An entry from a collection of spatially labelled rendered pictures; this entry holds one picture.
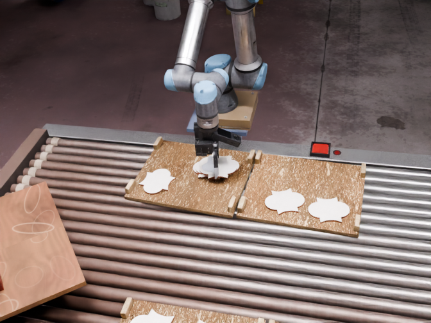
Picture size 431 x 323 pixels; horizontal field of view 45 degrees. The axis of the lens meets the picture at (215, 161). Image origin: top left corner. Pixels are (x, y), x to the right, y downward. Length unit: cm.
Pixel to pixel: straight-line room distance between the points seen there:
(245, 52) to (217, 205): 64
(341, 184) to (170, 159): 66
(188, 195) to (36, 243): 55
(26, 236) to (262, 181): 83
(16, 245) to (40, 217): 12
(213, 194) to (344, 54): 302
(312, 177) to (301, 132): 180
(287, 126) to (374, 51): 133
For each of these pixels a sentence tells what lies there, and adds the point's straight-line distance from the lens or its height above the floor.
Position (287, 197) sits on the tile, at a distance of 187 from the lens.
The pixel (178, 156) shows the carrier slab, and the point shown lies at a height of 94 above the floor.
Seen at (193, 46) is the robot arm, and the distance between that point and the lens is 190.
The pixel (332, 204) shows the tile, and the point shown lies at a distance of 185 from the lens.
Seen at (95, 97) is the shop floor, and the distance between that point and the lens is 437.
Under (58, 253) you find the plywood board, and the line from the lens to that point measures 168.
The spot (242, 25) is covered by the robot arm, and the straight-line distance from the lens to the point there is 206.
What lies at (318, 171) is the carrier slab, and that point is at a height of 94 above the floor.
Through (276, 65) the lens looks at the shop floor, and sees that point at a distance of 454.
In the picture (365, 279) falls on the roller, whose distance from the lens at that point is 170.
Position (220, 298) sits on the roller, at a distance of 163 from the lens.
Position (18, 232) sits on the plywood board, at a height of 104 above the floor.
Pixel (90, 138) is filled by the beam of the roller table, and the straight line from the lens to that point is 231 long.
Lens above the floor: 223
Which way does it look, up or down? 40 degrees down
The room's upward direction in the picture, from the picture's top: 5 degrees counter-clockwise
